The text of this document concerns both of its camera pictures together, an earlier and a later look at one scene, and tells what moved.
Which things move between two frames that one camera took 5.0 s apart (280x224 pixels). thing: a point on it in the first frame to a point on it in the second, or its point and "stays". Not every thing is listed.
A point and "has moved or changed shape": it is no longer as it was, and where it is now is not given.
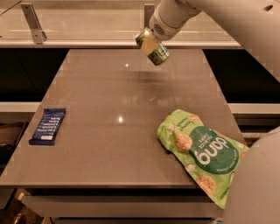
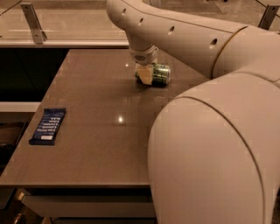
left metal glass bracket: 39,35 stays
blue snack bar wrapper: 47,127 stays
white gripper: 162,29 to 143,57
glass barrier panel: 99,24 stays
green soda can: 160,52 has moved or changed shape
